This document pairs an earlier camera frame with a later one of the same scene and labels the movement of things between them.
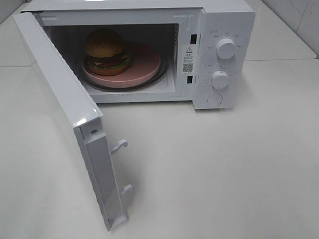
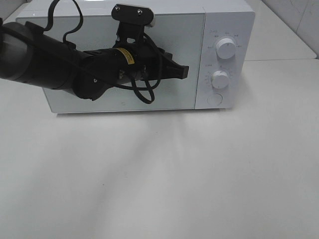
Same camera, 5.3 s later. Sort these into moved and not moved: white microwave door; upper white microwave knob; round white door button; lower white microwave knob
Moved: white microwave door
Not moved: lower white microwave knob; round white door button; upper white microwave knob
